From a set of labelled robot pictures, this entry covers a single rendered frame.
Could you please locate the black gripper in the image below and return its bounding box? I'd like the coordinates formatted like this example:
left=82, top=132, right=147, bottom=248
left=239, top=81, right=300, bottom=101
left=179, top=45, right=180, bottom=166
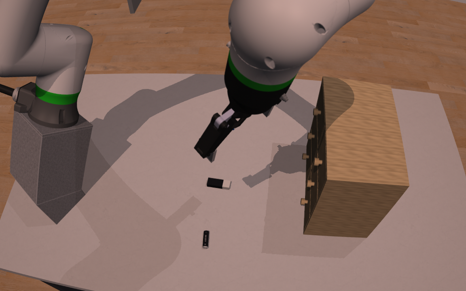
left=194, top=91, right=274, bottom=163

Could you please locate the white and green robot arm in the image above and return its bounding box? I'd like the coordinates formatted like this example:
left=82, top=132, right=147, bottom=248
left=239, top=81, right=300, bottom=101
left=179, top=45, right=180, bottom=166
left=0, top=0, right=375, bottom=129

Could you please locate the brown wooden drawer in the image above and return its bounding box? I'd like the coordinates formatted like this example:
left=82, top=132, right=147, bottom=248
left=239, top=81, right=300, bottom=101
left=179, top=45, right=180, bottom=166
left=307, top=116, right=318, bottom=166
left=306, top=165, right=318, bottom=216
left=301, top=187, right=311, bottom=230
left=313, top=84, right=325, bottom=144
left=302, top=139, right=311, bottom=183
left=313, top=128, right=326, bottom=198

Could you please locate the black and white eraser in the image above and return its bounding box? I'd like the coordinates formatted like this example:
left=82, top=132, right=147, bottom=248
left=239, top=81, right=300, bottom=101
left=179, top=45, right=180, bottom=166
left=207, top=178, right=231, bottom=190

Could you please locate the small wooden chest of drawers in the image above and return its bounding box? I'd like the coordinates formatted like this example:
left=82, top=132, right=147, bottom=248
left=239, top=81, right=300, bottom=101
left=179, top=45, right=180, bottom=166
left=303, top=76, right=409, bottom=238

